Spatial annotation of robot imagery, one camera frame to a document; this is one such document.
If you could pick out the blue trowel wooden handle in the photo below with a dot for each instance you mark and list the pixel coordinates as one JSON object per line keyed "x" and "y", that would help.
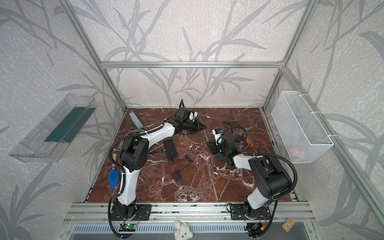
{"x": 113, "y": 177}

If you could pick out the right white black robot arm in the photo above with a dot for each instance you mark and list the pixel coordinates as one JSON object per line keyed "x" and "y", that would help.
{"x": 274, "y": 175}

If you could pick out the pink object in basket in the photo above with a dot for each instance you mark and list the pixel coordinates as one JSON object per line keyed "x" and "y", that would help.
{"x": 295, "y": 153}

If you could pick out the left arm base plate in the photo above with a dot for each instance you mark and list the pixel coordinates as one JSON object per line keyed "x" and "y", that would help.
{"x": 144, "y": 211}

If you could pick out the black power adapter with cable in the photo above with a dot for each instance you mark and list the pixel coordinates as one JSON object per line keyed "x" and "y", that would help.
{"x": 177, "y": 174}

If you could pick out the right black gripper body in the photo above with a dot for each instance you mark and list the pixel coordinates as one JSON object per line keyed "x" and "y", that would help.
{"x": 216, "y": 147}

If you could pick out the orange handled tool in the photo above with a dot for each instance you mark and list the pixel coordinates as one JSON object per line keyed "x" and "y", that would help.
{"x": 247, "y": 144}

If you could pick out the white wire mesh basket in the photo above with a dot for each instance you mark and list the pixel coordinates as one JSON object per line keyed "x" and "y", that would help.
{"x": 299, "y": 126}

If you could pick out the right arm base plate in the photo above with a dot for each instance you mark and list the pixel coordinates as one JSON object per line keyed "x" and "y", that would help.
{"x": 240, "y": 211}

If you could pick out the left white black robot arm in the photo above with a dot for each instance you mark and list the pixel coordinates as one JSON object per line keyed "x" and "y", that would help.
{"x": 130, "y": 154}

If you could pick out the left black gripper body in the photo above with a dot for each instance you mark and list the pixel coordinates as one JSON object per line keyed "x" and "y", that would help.
{"x": 193, "y": 126}

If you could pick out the black network switch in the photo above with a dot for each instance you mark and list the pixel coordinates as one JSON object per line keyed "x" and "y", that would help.
{"x": 170, "y": 149}

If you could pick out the white plush toy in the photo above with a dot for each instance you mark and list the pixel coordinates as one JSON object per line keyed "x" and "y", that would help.
{"x": 183, "y": 231}

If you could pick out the clear acrylic wall shelf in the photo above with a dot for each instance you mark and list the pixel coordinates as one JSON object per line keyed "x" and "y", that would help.
{"x": 48, "y": 141}

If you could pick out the green lit controller board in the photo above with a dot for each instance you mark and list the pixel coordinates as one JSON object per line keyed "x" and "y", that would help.
{"x": 128, "y": 227}

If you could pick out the light blue rectangular block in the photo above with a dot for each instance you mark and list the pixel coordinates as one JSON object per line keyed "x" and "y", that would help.
{"x": 136, "y": 120}

